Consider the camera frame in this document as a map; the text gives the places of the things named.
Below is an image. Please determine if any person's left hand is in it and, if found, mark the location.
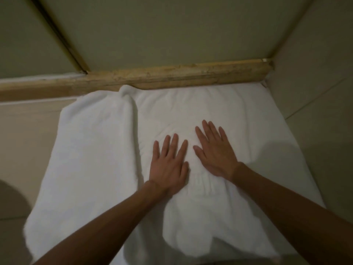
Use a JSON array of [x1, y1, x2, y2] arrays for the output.
[[149, 133, 190, 197]]

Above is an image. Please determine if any person's right hand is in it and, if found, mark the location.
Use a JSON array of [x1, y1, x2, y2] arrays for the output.
[[193, 120, 244, 182]]

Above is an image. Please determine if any white towel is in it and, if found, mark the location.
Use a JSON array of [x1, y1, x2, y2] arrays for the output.
[[23, 82, 326, 265]]

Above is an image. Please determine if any person's right forearm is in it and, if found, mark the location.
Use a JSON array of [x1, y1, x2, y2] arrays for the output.
[[231, 162, 353, 265]]

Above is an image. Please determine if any person's left forearm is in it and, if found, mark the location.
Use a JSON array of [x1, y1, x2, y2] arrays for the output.
[[33, 180, 167, 265]]

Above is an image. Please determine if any worn wooden baseboard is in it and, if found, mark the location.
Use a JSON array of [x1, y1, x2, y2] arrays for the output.
[[0, 58, 274, 102]]

